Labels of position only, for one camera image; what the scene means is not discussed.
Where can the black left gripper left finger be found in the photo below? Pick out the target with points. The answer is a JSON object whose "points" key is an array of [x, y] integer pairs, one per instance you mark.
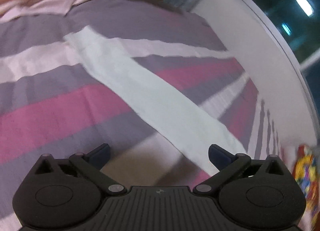
{"points": [[89, 166]]}

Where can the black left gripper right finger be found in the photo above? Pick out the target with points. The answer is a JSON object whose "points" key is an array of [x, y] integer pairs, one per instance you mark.
{"points": [[230, 166]]}

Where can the white knit sweater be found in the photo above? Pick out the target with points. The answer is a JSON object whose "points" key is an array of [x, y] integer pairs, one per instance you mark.
{"points": [[186, 126]]}

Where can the striped pink purple bedspread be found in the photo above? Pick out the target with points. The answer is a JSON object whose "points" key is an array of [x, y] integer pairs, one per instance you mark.
{"points": [[51, 105]]}

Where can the colourful red yellow bag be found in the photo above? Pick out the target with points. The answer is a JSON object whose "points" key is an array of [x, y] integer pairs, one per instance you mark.
{"points": [[306, 175]]}

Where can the window with aluminium frame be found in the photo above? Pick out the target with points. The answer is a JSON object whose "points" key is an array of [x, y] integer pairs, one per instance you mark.
{"points": [[277, 38]]}

